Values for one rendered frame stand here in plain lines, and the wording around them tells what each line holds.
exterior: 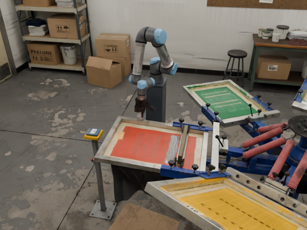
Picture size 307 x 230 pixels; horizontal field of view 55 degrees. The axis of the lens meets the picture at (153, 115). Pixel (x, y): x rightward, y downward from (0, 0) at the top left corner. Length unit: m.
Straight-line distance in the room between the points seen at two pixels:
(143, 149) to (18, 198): 1.74
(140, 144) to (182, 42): 3.84
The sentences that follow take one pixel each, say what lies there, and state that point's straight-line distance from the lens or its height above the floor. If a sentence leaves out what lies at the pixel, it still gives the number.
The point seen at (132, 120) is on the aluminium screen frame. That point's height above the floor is 1.03.
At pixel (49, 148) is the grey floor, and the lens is 4.15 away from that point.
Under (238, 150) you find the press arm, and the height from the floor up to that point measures 1.04.
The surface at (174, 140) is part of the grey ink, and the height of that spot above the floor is 0.99.
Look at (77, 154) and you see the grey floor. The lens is 3.95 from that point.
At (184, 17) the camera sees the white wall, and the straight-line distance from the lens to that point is 5.80.
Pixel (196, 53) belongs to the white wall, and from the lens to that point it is 5.97.
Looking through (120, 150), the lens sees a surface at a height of 1.00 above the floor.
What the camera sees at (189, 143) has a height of 0.98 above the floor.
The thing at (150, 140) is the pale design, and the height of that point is 0.99.
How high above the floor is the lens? 2.40
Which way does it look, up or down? 31 degrees down
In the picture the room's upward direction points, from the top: straight up
